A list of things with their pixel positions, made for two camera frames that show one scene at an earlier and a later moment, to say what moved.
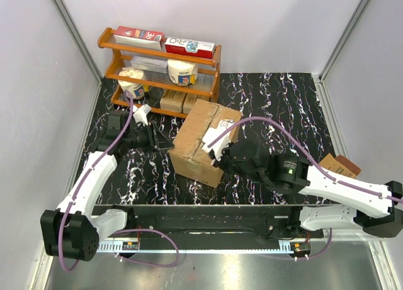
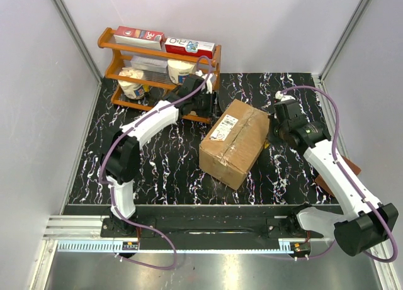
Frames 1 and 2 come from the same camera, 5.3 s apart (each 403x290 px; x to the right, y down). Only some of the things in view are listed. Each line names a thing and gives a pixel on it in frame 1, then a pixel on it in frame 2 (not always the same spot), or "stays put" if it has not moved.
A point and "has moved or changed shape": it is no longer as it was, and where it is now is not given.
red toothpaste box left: [138, 37] stays put
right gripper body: [228, 163] → [274, 131]
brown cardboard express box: [186, 154] has moved or changed shape
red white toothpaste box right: [189, 47] stays put
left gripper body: [152, 133] → [210, 104]
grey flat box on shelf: [157, 65] stays put
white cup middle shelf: [182, 73] stays put
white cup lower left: [137, 90] stays put
